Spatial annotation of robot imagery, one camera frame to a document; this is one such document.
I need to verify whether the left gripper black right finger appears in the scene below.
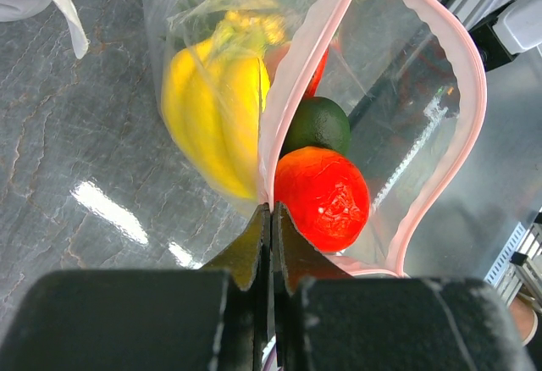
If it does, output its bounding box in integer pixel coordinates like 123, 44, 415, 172
271, 204, 534, 370

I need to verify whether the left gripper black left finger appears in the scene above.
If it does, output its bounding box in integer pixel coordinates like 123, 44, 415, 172
1, 204, 271, 370

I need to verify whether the red toy tomato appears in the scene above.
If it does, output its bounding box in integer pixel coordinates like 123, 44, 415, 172
274, 147, 370, 253

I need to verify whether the dark green toy avocado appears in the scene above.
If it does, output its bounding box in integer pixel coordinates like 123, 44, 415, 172
280, 97, 351, 156

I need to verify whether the clear zip top bag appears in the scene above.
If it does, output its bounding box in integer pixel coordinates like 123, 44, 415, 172
143, 0, 487, 277

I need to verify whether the yellow toy banana bunch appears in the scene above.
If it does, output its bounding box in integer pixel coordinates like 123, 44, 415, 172
161, 10, 285, 202

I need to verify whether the toy watermelon slice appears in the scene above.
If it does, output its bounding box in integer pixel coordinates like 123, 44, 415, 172
263, 43, 329, 98

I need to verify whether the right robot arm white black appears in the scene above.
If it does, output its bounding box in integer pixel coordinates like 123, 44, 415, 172
469, 0, 541, 72

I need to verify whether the white cable duct strip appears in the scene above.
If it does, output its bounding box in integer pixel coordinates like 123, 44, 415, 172
360, 103, 540, 285

